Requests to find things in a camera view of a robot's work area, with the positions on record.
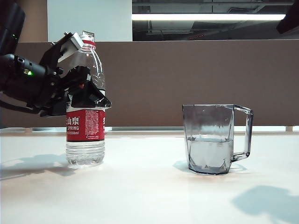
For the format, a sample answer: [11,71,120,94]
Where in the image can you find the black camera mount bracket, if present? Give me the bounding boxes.
[38,32,75,70]

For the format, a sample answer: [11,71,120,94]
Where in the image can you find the white ceiling light strip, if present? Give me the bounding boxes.
[131,14,287,21]

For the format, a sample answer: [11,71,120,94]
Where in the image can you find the brown desk partition panel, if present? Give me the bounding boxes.
[0,42,299,128]

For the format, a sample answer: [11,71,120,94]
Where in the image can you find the transparent grey faceted handled cup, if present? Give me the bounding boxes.
[182,104,254,175]

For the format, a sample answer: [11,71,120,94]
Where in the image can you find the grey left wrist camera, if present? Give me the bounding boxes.
[57,32,85,63]

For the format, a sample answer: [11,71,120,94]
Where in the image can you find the clear red-label mineral water bottle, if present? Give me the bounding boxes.
[65,34,106,169]

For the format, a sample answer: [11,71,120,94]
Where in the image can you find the beige round column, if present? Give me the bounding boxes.
[20,0,49,43]

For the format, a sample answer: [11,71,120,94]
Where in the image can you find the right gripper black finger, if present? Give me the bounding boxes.
[276,3,299,35]

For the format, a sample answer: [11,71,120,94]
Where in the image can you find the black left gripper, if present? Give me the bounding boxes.
[30,66,112,117]

